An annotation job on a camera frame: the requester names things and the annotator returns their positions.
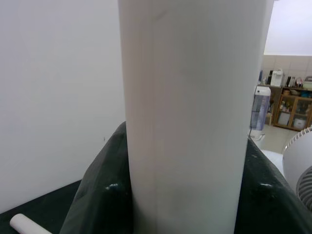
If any white coffee machine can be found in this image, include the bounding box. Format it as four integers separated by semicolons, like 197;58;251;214
270;69;286;87

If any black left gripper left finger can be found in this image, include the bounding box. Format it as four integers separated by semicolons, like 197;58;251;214
59;120;134;234

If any black table cloth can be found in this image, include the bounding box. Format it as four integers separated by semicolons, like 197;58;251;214
0;179;85;234

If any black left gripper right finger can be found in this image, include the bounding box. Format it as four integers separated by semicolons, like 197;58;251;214
234;136;312;234

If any pale green container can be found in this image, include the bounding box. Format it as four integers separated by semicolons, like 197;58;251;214
301;75;312;91

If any white blue standing appliance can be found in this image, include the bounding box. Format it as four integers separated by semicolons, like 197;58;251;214
248;85;273;149

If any wooden glass door cabinet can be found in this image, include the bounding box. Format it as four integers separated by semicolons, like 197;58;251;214
273;86;312;131

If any white electric fan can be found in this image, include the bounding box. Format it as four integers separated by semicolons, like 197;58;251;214
282;124;312;210

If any white plastic table leg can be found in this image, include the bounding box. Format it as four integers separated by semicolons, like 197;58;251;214
9;213;51;234
117;0;275;234

